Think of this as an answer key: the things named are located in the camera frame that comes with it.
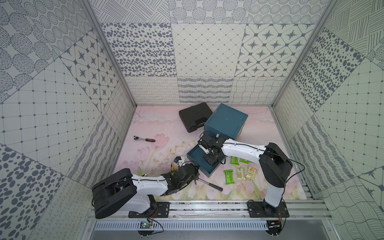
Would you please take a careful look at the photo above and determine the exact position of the teal bottom drawer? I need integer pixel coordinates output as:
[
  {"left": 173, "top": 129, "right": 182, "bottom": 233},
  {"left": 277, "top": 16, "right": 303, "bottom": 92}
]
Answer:
[{"left": 187, "top": 145, "right": 226, "bottom": 178}]

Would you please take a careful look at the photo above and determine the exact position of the teal drawer cabinet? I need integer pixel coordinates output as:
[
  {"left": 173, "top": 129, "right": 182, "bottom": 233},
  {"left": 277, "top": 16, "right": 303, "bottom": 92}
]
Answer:
[{"left": 204, "top": 103, "right": 248, "bottom": 140}]

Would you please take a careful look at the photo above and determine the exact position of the green cookie packet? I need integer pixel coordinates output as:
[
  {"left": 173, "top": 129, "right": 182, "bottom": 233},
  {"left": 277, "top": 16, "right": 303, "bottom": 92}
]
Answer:
[
  {"left": 224, "top": 170, "right": 235, "bottom": 185},
  {"left": 231, "top": 156, "right": 239, "bottom": 165}
]

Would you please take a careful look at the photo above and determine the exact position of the green cookie packet barcode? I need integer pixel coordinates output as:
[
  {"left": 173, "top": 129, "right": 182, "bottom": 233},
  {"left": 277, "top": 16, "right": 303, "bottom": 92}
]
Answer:
[{"left": 239, "top": 159, "right": 250, "bottom": 164}]

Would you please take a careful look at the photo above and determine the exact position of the yellow cookie packet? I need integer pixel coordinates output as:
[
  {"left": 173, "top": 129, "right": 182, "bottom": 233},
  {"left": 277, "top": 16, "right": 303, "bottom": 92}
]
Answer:
[
  {"left": 246, "top": 167, "right": 257, "bottom": 181},
  {"left": 236, "top": 166, "right": 246, "bottom": 181}
]

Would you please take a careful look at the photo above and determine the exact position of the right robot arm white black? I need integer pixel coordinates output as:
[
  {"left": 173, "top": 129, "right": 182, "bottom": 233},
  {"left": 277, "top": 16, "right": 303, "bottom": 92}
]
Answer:
[{"left": 198, "top": 134, "right": 295, "bottom": 210}]

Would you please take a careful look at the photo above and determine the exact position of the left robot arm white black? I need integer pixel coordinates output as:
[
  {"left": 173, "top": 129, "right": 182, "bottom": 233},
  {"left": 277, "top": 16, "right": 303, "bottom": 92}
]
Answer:
[{"left": 92, "top": 163, "right": 199, "bottom": 219}]

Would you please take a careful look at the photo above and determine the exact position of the black claw hammer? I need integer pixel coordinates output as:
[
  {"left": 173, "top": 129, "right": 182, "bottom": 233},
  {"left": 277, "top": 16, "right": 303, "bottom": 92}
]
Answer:
[{"left": 197, "top": 178, "right": 223, "bottom": 192}]

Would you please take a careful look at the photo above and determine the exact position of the black plastic case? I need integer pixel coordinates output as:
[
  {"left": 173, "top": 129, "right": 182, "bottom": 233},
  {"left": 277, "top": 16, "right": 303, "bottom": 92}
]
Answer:
[{"left": 179, "top": 103, "right": 213, "bottom": 133}]

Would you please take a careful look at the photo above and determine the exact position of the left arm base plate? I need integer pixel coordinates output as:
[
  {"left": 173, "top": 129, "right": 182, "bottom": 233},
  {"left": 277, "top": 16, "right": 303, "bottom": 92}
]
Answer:
[{"left": 128, "top": 202, "right": 170, "bottom": 219}]

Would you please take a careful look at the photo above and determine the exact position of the white slotted cable duct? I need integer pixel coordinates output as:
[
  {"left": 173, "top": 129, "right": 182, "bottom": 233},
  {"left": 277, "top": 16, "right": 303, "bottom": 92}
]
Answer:
[{"left": 95, "top": 220, "right": 268, "bottom": 231}]

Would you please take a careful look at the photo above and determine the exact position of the red handled ratchet wrench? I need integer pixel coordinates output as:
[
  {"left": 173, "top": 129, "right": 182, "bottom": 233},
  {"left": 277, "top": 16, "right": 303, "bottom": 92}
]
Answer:
[{"left": 134, "top": 136, "right": 156, "bottom": 143}]

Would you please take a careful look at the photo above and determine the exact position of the aluminium mounting rail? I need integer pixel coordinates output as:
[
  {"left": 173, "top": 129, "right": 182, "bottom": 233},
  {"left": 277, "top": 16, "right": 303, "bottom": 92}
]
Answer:
[{"left": 85, "top": 200, "right": 332, "bottom": 221}]

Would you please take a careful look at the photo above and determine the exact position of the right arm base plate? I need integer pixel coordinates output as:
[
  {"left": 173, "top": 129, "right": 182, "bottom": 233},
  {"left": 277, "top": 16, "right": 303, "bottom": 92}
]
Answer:
[{"left": 247, "top": 200, "right": 290, "bottom": 218}]

